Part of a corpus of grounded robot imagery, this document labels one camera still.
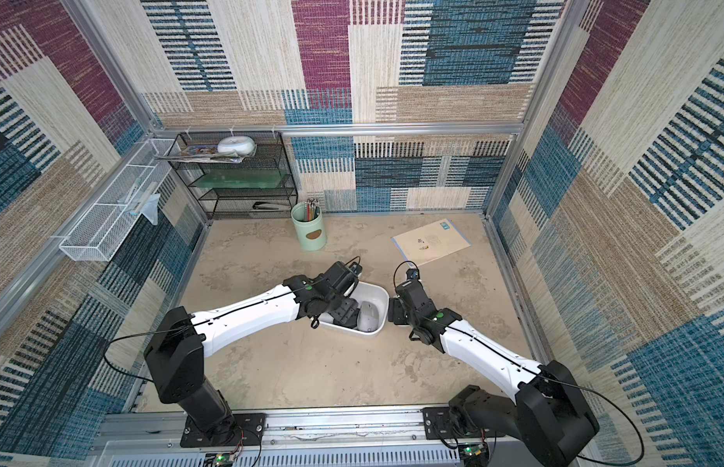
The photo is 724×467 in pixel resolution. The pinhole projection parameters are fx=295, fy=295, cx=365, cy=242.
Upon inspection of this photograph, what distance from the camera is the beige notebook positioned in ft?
3.64

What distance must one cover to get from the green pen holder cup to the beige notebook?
29 cm

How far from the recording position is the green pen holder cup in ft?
3.32
